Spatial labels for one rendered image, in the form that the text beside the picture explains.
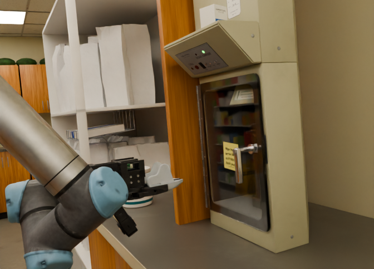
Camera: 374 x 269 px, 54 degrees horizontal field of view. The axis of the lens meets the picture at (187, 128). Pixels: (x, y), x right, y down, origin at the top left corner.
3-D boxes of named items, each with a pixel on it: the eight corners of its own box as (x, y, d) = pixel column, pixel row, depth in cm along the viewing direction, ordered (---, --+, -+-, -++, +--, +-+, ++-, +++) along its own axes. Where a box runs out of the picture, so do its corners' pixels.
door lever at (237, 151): (256, 181, 94) (250, 180, 96) (254, 143, 93) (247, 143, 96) (239, 184, 92) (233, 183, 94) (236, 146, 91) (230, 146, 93)
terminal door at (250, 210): (210, 208, 119) (200, 84, 117) (270, 233, 92) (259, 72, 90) (207, 209, 119) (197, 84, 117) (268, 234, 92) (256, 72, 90)
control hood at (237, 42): (198, 78, 118) (196, 46, 118) (262, 63, 89) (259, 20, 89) (165, 79, 113) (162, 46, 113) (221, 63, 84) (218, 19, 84)
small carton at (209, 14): (213, 33, 100) (211, 11, 99) (228, 29, 96) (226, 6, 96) (201, 32, 96) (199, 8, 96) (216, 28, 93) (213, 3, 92)
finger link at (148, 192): (170, 185, 80) (130, 191, 76) (170, 192, 80) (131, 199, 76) (162, 181, 84) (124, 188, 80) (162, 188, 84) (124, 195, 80)
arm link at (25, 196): (9, 236, 69) (5, 199, 75) (70, 223, 74) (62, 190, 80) (6, 212, 64) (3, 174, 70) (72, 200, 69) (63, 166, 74)
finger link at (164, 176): (186, 161, 83) (146, 167, 79) (188, 187, 83) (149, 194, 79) (180, 160, 86) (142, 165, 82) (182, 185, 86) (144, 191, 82)
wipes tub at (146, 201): (146, 198, 163) (143, 164, 162) (158, 204, 151) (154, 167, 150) (117, 204, 157) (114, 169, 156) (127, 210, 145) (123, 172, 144)
